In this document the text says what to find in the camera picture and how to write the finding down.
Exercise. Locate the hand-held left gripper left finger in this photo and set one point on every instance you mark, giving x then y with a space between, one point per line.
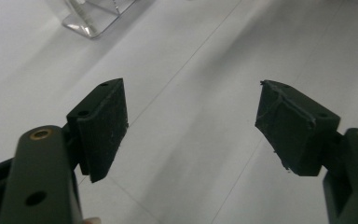
102 133

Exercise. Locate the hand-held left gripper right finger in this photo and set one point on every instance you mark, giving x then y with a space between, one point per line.
295 137

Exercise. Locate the clear acrylic organizer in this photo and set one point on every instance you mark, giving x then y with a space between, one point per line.
90 18

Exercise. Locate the white table sheet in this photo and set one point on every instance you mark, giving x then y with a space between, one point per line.
183 124

